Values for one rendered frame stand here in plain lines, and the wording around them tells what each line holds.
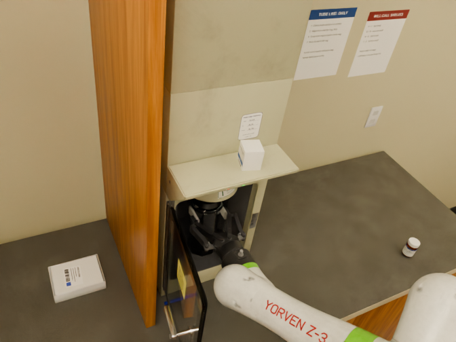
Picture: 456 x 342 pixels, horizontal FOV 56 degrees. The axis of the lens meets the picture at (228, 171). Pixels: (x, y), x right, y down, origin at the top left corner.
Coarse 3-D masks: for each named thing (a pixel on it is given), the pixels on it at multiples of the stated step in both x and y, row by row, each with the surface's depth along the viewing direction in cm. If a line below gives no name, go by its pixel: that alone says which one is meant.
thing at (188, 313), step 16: (176, 224) 106; (176, 240) 108; (176, 256) 110; (176, 272) 113; (192, 272) 96; (176, 288) 116; (192, 288) 98; (176, 304) 119; (192, 304) 100; (176, 320) 122; (192, 320) 102; (192, 336) 104
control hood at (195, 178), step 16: (208, 160) 108; (224, 160) 109; (272, 160) 111; (288, 160) 112; (176, 176) 102; (192, 176) 102; (208, 176) 103; (224, 176) 104; (240, 176) 105; (256, 176) 105; (272, 176) 107; (176, 192) 102; (192, 192) 98; (208, 192) 100
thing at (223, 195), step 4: (236, 188) 129; (220, 192) 124; (224, 192) 124; (228, 192) 125; (232, 192) 127; (204, 196) 123; (208, 196) 123; (212, 196) 124; (216, 196) 124; (220, 196) 124; (224, 196) 125; (228, 196) 126; (200, 200) 124; (204, 200) 124; (208, 200) 124; (212, 200) 124; (216, 200) 124; (220, 200) 125
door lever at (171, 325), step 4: (164, 308) 109; (168, 308) 109; (164, 312) 109; (168, 312) 108; (168, 316) 107; (168, 320) 106; (172, 320) 106; (168, 324) 105; (172, 324) 105; (172, 328) 105; (188, 328) 106; (172, 332) 104; (176, 332) 104; (180, 332) 104; (184, 332) 104; (188, 332) 105; (172, 336) 103; (176, 336) 103; (180, 336) 104
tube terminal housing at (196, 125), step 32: (192, 96) 94; (224, 96) 98; (256, 96) 103; (192, 128) 100; (224, 128) 105; (192, 160) 107; (160, 192) 115; (256, 192) 128; (160, 224) 122; (160, 256) 130; (160, 288) 140
